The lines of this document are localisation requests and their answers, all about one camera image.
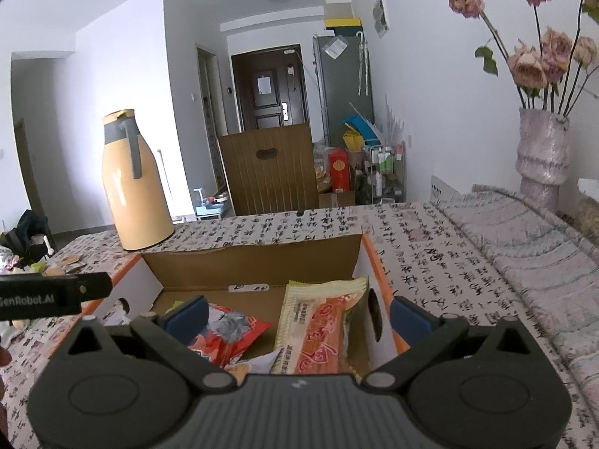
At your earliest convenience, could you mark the long orange snack packet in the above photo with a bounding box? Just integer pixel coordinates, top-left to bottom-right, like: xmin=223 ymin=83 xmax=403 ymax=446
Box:
xmin=271 ymin=277 xmax=368 ymax=376

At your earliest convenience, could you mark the red snack packet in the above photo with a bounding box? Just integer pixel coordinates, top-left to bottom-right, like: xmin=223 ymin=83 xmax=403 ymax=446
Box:
xmin=188 ymin=303 xmax=272 ymax=368

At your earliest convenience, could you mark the calligraphy print tablecloth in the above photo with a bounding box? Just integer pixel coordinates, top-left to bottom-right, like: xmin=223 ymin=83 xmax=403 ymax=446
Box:
xmin=1 ymin=203 xmax=598 ymax=448

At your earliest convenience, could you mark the orange cardboard snack box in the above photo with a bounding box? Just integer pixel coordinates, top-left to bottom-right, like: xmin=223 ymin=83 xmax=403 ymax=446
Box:
xmin=82 ymin=235 xmax=408 ymax=374

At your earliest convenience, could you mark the yellow thermos jug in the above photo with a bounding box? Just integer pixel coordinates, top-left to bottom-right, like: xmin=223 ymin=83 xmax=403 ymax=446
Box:
xmin=101 ymin=109 xmax=174 ymax=251

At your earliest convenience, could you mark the folded grey patterned cloth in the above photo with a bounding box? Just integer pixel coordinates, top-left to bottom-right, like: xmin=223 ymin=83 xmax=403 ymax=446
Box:
xmin=434 ymin=184 xmax=599 ymax=384

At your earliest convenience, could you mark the metal storage cart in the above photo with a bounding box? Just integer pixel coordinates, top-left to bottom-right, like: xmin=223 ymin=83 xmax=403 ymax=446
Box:
xmin=364 ymin=142 xmax=406 ymax=204

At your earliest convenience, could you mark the red gift box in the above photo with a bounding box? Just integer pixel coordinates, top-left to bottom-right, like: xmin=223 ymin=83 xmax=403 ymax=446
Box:
xmin=328 ymin=148 xmax=351 ymax=193

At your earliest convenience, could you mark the pink textured vase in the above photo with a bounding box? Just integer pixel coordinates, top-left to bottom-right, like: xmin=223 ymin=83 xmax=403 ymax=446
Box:
xmin=516 ymin=109 xmax=569 ymax=213

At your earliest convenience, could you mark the grey refrigerator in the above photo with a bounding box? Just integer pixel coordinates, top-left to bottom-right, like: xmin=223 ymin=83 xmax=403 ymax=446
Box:
xmin=313 ymin=36 xmax=375 ymax=148

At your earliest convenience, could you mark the dark brown entrance door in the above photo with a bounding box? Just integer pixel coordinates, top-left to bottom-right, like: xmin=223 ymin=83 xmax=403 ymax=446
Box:
xmin=231 ymin=45 xmax=310 ymax=132

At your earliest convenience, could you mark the dried pink rose bouquet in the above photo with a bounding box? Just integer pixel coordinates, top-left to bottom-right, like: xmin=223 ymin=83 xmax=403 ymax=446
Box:
xmin=449 ymin=0 xmax=598 ymax=117

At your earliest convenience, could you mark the yellow box on refrigerator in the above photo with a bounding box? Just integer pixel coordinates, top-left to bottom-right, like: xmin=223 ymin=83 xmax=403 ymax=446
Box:
xmin=325 ymin=17 xmax=362 ymax=28

